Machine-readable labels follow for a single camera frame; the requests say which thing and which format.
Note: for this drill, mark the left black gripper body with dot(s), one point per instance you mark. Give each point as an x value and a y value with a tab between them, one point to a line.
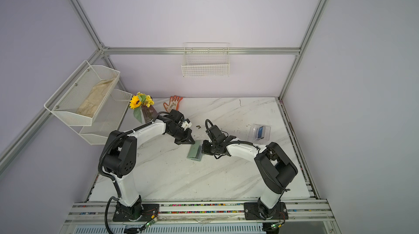
181	136

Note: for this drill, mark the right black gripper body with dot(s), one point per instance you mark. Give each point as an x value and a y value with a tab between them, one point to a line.
209	148

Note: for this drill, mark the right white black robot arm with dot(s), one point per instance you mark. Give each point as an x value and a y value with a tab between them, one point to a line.
275	167

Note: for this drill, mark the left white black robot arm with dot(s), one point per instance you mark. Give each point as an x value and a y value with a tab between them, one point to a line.
118	157

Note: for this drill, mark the clear acrylic card box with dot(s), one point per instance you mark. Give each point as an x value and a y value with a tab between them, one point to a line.
253	131

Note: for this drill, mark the stack of assorted cards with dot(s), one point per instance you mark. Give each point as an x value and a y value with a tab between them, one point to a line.
260	132

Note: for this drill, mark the orange white work glove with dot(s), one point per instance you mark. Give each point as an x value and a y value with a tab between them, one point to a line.
173	104

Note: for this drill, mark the dark glass vase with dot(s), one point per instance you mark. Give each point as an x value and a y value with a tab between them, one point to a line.
149	113

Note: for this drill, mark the yellow sunflower bouquet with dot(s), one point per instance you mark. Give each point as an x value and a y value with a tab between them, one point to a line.
137	101

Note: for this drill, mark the lower white mesh shelf basket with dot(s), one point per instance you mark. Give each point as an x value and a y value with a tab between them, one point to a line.
109	118

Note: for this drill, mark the white mesh shelf basket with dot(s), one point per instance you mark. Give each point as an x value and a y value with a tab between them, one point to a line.
69	97
109	118

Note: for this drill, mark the beige cloth glove in basket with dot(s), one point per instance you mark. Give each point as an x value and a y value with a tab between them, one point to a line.
91	104

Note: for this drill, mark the upper white mesh shelf basket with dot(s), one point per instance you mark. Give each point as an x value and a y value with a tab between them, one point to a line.
69	97

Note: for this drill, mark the white wire wall basket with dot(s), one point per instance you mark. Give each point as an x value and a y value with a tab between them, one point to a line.
205	59

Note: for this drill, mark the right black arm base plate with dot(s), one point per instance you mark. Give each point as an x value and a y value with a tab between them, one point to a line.
258	211

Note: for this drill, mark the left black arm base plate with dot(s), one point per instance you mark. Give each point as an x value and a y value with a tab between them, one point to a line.
137	213

